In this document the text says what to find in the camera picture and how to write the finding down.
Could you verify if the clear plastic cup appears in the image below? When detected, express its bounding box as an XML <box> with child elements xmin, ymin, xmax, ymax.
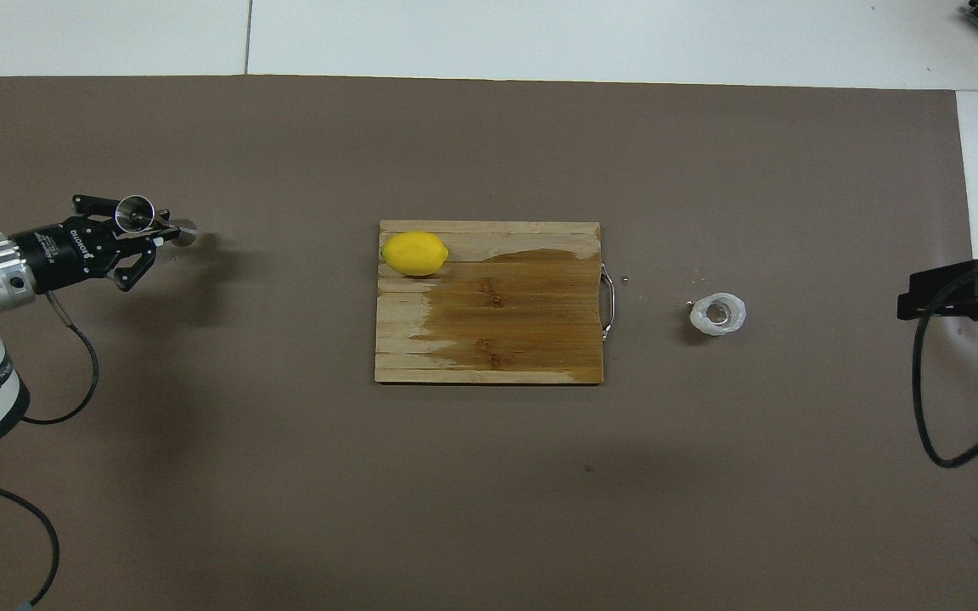
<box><xmin>689</xmin><ymin>292</ymin><xmax>747</xmax><ymax>337</ymax></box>

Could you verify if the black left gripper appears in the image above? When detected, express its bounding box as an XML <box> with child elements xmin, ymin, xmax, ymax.
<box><xmin>10</xmin><ymin>194</ymin><xmax>174</xmax><ymax>293</ymax></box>

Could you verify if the brown table mat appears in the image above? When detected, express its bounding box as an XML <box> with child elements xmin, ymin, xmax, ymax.
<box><xmin>0</xmin><ymin>75</ymin><xmax>978</xmax><ymax>611</ymax></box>

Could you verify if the yellow lemon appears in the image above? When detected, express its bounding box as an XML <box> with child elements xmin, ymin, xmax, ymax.
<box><xmin>381</xmin><ymin>231</ymin><xmax>450</xmax><ymax>277</ymax></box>

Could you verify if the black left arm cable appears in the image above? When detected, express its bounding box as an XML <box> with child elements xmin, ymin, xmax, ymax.
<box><xmin>0</xmin><ymin>292</ymin><xmax>101</xmax><ymax>608</ymax></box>

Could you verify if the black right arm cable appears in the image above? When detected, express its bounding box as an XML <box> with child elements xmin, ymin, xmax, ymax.
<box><xmin>912</xmin><ymin>255</ymin><xmax>978</xmax><ymax>469</ymax></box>

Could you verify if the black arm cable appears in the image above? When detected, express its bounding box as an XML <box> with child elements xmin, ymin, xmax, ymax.
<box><xmin>0</xmin><ymin>292</ymin><xmax>101</xmax><ymax>608</ymax></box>
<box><xmin>912</xmin><ymin>255</ymin><xmax>978</xmax><ymax>469</ymax></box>

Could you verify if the steel double jigger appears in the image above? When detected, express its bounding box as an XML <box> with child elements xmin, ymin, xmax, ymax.
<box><xmin>115</xmin><ymin>194</ymin><xmax>200</xmax><ymax>248</ymax></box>

